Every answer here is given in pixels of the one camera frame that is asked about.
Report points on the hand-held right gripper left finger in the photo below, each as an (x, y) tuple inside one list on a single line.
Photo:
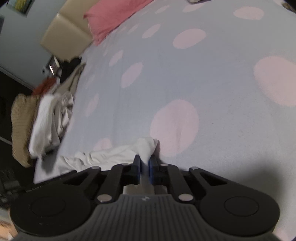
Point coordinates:
[(138, 172)]

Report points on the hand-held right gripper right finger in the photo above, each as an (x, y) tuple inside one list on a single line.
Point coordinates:
[(152, 172)]

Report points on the white t-shirt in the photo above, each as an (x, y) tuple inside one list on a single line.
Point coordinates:
[(111, 154)]

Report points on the pile of light clothes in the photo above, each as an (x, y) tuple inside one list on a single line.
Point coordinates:
[(48, 125)]

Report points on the beige woven basket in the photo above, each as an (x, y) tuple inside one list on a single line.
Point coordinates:
[(20, 127)]

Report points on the orange cloth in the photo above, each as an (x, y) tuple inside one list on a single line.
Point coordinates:
[(45, 85)]

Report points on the beige fabric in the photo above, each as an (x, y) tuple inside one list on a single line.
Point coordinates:
[(75, 77)]

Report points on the black cloth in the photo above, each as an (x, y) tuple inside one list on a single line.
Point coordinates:
[(70, 69)]

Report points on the beige padded headboard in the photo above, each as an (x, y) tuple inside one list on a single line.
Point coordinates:
[(67, 32)]

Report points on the pink pillow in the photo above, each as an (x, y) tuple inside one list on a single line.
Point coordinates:
[(108, 16)]

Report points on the framed wall picture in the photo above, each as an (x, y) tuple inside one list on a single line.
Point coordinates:
[(20, 5)]

